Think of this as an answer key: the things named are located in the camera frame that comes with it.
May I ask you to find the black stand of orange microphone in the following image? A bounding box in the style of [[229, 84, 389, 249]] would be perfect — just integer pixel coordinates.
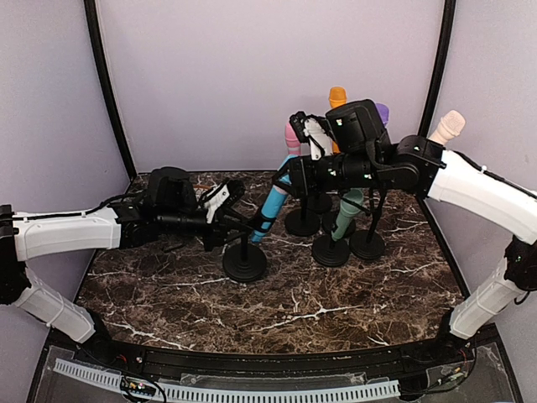
[[307, 192, 332, 214]]

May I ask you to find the white slotted cable duct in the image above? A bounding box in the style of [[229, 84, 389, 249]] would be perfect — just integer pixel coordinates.
[[54, 357, 401, 402]]

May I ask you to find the black stand of purple microphone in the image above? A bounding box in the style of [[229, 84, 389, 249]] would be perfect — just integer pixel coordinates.
[[321, 196, 360, 238]]

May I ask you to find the black left corner post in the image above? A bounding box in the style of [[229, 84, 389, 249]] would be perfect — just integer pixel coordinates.
[[83, 0, 138, 181]]

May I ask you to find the beige microphone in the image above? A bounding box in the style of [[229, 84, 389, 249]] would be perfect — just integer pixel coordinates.
[[428, 110, 466, 146]]

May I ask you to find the black right corner post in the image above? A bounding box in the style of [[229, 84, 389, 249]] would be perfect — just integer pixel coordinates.
[[418, 0, 456, 137]]

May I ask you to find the pink microphone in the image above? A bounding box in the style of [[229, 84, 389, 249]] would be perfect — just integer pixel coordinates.
[[284, 123, 301, 156]]

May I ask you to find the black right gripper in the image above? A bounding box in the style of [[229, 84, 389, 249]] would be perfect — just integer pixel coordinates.
[[274, 149, 383, 195]]

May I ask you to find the floral patterned saucer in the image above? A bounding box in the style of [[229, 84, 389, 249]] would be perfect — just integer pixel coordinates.
[[193, 184, 218, 204]]

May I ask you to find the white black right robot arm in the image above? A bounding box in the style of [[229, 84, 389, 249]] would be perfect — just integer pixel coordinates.
[[273, 99, 536, 364]]

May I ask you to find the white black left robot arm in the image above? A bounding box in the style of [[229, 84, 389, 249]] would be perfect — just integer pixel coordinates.
[[1, 167, 251, 366]]

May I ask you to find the blue microphone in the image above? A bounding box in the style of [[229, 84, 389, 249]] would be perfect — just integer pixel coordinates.
[[250, 185, 289, 244]]

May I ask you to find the green microphone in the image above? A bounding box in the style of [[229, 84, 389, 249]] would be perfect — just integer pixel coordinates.
[[331, 188, 363, 241]]

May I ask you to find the black stand of blue microphone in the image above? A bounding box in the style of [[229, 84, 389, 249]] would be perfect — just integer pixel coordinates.
[[222, 231, 268, 283]]

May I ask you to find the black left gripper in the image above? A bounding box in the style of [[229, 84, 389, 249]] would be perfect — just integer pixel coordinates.
[[158, 206, 251, 252]]

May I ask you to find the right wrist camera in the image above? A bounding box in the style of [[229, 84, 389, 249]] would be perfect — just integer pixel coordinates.
[[289, 111, 307, 144]]

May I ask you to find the purple microphone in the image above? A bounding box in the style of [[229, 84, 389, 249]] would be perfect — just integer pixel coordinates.
[[376, 103, 389, 127]]

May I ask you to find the black stand of green microphone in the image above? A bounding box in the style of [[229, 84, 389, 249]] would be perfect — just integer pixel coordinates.
[[311, 227, 351, 267]]

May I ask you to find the black corner post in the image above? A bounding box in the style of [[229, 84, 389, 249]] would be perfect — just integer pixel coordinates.
[[418, 0, 456, 137], [83, 0, 138, 181]]

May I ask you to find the black front rail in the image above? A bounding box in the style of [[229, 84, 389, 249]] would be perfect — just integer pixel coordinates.
[[44, 330, 477, 390]]

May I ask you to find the black stand of beige microphone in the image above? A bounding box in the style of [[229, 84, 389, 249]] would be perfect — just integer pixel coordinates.
[[349, 190, 387, 260]]

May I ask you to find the black stand of pink microphone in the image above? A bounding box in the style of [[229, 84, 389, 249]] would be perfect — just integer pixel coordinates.
[[284, 198, 321, 237]]

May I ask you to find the orange microphone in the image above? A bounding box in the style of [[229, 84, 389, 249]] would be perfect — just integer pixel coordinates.
[[329, 86, 348, 154]]

